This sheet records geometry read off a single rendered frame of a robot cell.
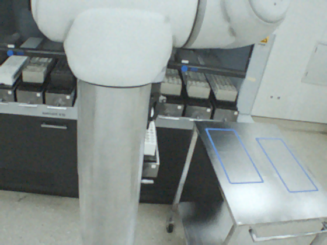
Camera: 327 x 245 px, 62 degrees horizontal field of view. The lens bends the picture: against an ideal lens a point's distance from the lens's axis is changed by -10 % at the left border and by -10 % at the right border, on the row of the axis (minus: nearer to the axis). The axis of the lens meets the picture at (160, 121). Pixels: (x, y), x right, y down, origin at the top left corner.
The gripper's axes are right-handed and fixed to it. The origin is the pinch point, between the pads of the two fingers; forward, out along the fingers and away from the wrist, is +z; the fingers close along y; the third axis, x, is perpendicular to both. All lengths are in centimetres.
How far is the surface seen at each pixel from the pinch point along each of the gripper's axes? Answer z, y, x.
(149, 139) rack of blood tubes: 3.7, -2.7, 1.3
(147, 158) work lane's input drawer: 8.5, -2.2, 7.0
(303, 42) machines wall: -5, -154, -157
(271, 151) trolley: 8, -57, -2
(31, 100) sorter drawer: 14, 55, -37
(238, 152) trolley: 8.3, -40.1, -0.1
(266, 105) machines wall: 66, -138, -157
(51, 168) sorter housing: 59, 47, -37
